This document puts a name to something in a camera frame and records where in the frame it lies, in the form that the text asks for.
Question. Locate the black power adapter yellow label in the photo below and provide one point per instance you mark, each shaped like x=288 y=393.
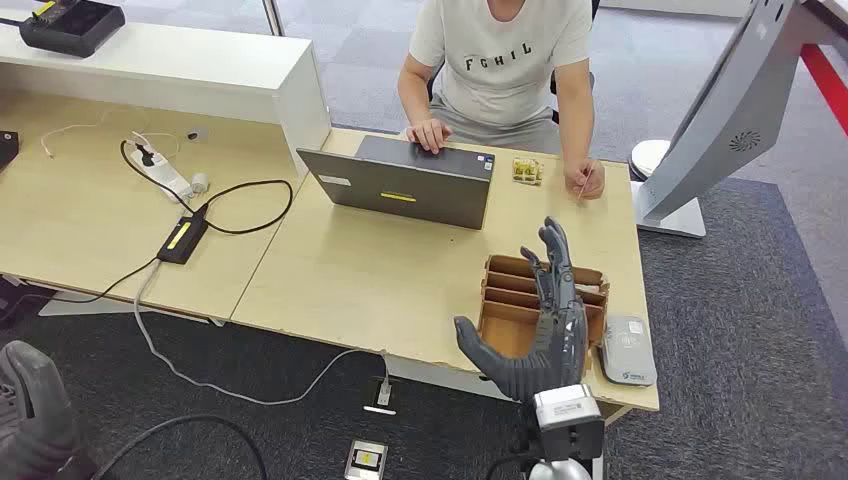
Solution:
x=182 y=240

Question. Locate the white counter shelf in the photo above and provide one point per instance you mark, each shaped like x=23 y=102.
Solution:
x=199 y=73

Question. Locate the white round stanchion base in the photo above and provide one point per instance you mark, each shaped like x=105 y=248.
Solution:
x=646 y=159

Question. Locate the printed room key card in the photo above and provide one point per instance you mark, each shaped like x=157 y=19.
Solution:
x=593 y=289

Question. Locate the black flat device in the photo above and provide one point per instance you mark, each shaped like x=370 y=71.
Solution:
x=6 y=149

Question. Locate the person's right hand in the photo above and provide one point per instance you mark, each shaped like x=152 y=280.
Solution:
x=430 y=134

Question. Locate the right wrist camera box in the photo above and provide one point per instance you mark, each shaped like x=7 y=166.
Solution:
x=566 y=407

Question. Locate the person's left hand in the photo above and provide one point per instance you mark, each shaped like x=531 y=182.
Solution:
x=590 y=182

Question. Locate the metal floor box yellow label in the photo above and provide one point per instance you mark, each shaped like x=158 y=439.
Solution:
x=366 y=459

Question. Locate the person's left forearm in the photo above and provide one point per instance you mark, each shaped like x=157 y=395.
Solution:
x=580 y=126

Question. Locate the floor socket with plug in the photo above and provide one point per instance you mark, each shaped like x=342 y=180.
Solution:
x=381 y=396

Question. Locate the dark grey laptop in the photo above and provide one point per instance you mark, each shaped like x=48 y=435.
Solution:
x=411 y=189

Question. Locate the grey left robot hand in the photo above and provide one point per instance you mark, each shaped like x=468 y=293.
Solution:
x=33 y=417

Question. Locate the wooden compartment organizer box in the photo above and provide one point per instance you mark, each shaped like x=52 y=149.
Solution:
x=510 y=311

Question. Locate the grey desk grommet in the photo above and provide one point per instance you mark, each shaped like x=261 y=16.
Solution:
x=196 y=134

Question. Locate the black controller device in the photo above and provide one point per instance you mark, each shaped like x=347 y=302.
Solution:
x=73 y=26

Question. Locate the metal pole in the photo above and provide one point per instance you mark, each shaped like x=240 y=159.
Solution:
x=273 y=16

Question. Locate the red barrier belt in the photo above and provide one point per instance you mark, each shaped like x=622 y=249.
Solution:
x=825 y=79

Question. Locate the white power strip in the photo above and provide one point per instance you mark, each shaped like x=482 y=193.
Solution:
x=162 y=173

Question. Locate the grey kiosk stand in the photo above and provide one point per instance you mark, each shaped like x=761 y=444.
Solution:
x=729 y=112

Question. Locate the person's right forearm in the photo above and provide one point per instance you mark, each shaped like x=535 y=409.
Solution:
x=414 y=99

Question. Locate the person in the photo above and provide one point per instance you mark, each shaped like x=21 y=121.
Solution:
x=503 y=66

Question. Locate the person's hand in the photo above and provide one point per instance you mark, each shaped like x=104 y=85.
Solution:
x=430 y=134
x=590 y=182

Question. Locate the white round plug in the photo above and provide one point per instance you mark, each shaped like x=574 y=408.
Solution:
x=200 y=182

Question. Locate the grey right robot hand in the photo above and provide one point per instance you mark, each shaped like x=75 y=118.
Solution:
x=556 y=344

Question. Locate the small yellow clear box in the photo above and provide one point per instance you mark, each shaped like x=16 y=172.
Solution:
x=527 y=171

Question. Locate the pale grey card reader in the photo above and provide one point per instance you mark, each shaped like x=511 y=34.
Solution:
x=628 y=351

